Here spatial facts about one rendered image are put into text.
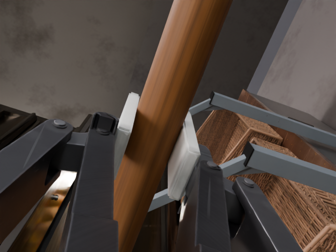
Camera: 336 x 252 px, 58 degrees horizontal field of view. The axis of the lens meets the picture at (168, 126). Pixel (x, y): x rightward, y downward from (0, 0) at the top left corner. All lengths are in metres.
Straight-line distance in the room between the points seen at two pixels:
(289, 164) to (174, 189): 0.54
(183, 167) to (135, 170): 0.04
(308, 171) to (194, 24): 0.58
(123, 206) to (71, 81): 3.16
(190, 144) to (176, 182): 0.02
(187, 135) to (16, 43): 3.32
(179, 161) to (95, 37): 3.06
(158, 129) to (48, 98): 3.31
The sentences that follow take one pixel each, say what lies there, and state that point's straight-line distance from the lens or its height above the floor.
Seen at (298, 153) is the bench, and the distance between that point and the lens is 1.22.
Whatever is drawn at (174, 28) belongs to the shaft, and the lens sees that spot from 0.17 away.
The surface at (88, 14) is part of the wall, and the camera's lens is 3.20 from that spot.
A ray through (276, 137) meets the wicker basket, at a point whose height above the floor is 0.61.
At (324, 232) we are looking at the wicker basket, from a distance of 0.77.
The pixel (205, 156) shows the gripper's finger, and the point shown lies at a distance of 0.17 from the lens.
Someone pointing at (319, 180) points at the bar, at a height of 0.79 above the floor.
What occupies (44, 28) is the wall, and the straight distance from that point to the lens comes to 3.33.
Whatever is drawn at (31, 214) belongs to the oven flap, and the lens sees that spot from 0.99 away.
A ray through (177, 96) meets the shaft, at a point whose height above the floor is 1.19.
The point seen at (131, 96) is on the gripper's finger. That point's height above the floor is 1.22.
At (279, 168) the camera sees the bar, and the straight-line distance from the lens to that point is 0.68.
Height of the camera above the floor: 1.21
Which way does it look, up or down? 8 degrees down
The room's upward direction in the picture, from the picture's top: 72 degrees counter-clockwise
